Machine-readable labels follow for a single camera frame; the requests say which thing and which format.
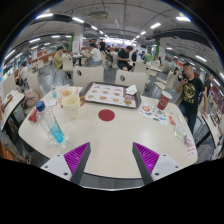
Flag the person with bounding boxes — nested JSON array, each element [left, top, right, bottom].
[[116, 45, 135, 72], [53, 45, 65, 71], [18, 61, 30, 83], [175, 62, 208, 134], [85, 42, 103, 67]]

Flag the clear blue-capped water bottle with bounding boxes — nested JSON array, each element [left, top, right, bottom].
[[35, 100, 66, 146]]

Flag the pink bag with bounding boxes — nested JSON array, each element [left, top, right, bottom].
[[22, 89, 41, 108]]

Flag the colourful printed flyer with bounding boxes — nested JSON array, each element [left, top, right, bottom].
[[138, 103, 169, 127]]

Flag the group of cream chairs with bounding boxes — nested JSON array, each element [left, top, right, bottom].
[[33, 53, 179, 91]]

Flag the neighbouring cream table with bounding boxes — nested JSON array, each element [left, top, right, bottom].
[[0, 89, 26, 132]]

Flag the ceiling lights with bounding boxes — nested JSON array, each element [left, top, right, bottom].
[[3, 12, 224, 81]]

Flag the flat round red coaster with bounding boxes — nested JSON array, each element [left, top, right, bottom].
[[97, 108, 116, 122]]

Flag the small teal bottle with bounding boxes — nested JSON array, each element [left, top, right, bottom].
[[50, 84, 58, 100]]

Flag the cream chair with round hole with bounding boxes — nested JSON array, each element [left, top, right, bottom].
[[114, 69, 148, 96], [72, 65, 105, 88]]

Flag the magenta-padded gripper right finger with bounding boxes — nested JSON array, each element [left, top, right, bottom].
[[131, 142, 183, 186]]

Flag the red flat packet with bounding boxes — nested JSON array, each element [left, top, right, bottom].
[[27, 108, 39, 124]]

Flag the clear plastic packet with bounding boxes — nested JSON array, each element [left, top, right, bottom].
[[173, 123, 188, 143]]

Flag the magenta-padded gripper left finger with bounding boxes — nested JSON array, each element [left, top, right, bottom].
[[39, 141, 92, 186]]

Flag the ceiling air conditioner unit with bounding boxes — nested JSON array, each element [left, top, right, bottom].
[[89, 10, 109, 20]]

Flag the red paper cup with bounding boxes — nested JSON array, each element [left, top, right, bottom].
[[156, 90, 173, 111]]

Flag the crumpled white napkin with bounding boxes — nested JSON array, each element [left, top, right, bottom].
[[125, 84, 138, 96]]

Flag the small red sachet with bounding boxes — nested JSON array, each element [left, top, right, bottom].
[[168, 114, 177, 126]]

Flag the clear wrapper with fried food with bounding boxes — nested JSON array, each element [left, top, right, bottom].
[[54, 85, 81, 101]]

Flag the white red-edged leaflet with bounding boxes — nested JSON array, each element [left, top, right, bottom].
[[43, 98, 60, 108]]

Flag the dark food tray with liner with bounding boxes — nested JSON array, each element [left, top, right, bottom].
[[78, 81, 142, 110]]

